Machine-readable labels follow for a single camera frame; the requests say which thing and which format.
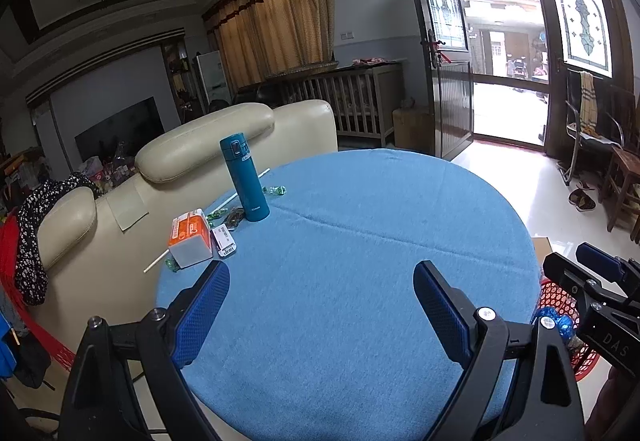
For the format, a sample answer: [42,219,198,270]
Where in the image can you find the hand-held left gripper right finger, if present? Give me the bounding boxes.
[413,260,586,441]

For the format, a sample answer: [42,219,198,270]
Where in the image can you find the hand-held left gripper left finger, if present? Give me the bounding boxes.
[57,260,231,441]

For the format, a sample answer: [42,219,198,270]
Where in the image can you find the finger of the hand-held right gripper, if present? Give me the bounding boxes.
[542,251,627,323]
[576,242,640,290]

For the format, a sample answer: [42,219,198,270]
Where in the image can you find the red plastic basket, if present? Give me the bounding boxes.
[537,280,601,382]

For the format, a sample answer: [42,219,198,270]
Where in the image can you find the dark blue plastic bag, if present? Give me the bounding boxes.
[531,305,558,329]

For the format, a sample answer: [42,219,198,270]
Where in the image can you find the person's right forearm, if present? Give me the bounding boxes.
[585,363,640,441]

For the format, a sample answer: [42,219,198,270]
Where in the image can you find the large cardboard box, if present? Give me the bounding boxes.
[531,236,551,272]

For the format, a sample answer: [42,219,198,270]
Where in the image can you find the small white labelled box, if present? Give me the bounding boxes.
[210,225,237,258]

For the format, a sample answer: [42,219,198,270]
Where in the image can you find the orange and white box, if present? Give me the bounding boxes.
[167,208,214,268]

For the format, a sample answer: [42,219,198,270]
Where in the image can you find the wooden stool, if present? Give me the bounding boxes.
[600,146,640,234]

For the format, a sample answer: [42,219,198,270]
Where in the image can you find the blue tablecloth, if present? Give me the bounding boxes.
[155,148,543,441]

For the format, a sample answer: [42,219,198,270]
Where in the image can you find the sheet of paper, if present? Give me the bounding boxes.
[107,194,150,232]

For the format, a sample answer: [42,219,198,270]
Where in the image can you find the teal thermos bottle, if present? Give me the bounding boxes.
[220,132,271,223]

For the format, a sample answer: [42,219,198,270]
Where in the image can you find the white straw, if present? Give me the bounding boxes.
[143,167,272,273]

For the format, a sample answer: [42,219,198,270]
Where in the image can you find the striped towel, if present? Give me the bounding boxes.
[579,71,598,134]

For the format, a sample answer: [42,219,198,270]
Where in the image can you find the black bag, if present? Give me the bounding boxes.
[12,331,53,389]

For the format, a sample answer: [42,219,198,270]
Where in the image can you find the small cardboard box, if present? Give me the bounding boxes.
[392,106,431,149]

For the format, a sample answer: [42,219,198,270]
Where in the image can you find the dark floral cloth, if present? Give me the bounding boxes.
[14,172,103,307]

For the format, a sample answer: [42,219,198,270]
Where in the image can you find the blue cloth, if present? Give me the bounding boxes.
[0,311,18,379]

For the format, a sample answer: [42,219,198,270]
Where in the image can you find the brown glass door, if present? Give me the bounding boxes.
[400,0,476,162]

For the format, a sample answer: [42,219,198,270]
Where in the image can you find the black television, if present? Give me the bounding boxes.
[74,96,166,157]

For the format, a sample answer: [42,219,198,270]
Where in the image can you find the cream leather sofa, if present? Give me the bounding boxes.
[35,98,340,362]

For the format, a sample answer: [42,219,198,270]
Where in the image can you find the wooden crib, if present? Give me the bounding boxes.
[265,61,405,147]

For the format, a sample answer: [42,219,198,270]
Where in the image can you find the display cabinet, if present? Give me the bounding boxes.
[165,41,203,119]

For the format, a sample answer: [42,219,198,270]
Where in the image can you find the white standing appliance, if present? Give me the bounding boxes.
[194,50,232,104]

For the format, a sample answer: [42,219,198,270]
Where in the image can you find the stained glass door panel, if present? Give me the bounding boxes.
[547,0,616,77]

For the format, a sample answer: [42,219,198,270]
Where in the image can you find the tan curtain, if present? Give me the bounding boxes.
[202,0,336,89]

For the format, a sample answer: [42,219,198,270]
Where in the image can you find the metal frame chair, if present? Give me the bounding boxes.
[557,68,626,187]

